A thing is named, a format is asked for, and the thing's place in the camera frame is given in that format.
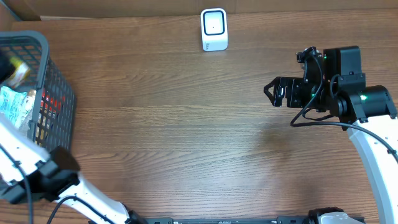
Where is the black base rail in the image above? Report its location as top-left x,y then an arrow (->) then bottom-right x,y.
144,216 -> 366,224

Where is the light blue wipes packet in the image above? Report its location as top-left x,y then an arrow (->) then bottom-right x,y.
1,86 -> 27,128

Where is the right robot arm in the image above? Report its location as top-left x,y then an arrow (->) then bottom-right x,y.
264,46 -> 397,223

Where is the white tube with gold cap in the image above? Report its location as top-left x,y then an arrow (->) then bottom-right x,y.
19,90 -> 37,133

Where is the green snack packet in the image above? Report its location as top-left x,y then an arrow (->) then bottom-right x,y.
6,57 -> 31,89

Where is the white barcode scanner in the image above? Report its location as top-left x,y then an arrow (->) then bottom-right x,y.
200,8 -> 228,52

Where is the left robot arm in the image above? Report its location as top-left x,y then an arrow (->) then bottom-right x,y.
1,45 -> 144,223

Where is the grey plastic basket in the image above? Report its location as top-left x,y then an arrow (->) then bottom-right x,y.
1,30 -> 76,151

